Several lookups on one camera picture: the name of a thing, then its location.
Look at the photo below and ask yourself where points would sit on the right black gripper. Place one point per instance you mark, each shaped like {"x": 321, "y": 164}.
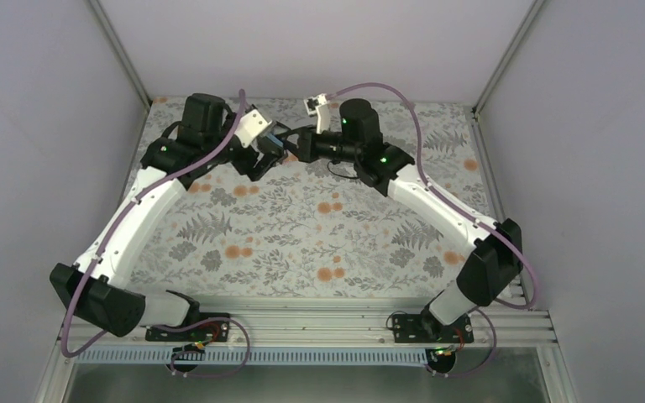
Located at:
{"x": 306, "y": 149}

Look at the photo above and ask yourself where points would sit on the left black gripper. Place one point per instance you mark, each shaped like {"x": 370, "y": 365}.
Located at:
{"x": 243, "y": 165}

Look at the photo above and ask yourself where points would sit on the black leather card holder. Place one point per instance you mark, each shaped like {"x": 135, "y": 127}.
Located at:
{"x": 268, "y": 143}

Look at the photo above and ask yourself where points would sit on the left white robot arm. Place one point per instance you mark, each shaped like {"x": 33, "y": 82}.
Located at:
{"x": 208, "y": 134}

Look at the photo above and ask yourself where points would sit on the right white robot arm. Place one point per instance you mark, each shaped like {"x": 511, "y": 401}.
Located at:
{"x": 491, "y": 248}

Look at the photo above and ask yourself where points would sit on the floral table mat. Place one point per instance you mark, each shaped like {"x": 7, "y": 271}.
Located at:
{"x": 303, "y": 231}

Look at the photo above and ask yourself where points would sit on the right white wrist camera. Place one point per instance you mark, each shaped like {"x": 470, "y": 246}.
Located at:
{"x": 317, "y": 107}

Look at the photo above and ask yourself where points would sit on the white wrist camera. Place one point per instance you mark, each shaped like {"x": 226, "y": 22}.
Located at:
{"x": 317, "y": 107}
{"x": 251, "y": 125}

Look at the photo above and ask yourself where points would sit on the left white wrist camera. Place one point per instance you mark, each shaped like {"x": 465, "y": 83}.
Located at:
{"x": 251, "y": 125}

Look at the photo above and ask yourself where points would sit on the aluminium rail frame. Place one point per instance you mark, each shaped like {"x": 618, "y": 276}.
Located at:
{"x": 361, "y": 322}

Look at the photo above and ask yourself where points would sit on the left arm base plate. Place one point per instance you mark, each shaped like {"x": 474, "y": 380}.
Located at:
{"x": 208, "y": 327}

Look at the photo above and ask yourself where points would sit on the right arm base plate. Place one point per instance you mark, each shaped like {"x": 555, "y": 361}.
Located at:
{"x": 424, "y": 328}

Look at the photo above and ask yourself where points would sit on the white slotted cable duct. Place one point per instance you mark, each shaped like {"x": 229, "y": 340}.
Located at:
{"x": 256, "y": 356}

